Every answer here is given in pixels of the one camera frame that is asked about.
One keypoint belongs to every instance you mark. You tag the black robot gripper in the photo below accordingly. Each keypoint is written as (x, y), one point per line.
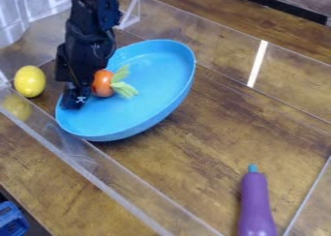
(81, 55)

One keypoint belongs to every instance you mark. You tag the yellow toy lemon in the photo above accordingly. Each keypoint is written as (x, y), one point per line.
(29, 81)

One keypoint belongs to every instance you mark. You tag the blue round tray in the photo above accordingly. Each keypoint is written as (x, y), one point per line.
(161, 70)

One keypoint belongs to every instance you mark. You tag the orange toy carrot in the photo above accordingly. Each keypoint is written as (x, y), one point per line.
(108, 83)

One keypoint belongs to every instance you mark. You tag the white sheer curtain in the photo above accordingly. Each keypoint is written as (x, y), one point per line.
(92, 17)

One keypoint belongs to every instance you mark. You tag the blue plastic object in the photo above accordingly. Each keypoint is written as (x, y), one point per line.
(13, 224)

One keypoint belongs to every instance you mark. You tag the black bar in background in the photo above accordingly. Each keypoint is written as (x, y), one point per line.
(292, 10)

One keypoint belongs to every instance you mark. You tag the purple toy eggplant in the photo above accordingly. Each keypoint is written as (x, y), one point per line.
(255, 219)

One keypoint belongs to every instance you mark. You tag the clear acrylic enclosure wall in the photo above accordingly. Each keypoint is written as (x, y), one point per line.
(258, 110)

